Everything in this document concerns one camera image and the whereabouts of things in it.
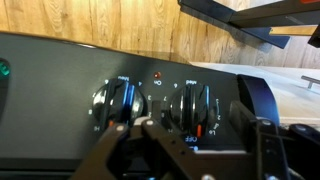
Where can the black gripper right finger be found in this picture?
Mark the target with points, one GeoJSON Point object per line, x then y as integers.
{"type": "Point", "coordinates": [263, 150]}

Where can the black stove knob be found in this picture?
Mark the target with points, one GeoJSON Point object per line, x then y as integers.
{"type": "Point", "coordinates": [190, 106]}
{"type": "Point", "coordinates": [116, 100]}

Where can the light wood base cabinet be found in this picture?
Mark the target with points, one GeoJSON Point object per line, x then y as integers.
{"type": "Point", "coordinates": [293, 100]}

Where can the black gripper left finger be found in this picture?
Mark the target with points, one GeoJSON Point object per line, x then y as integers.
{"type": "Point", "coordinates": [156, 153]}

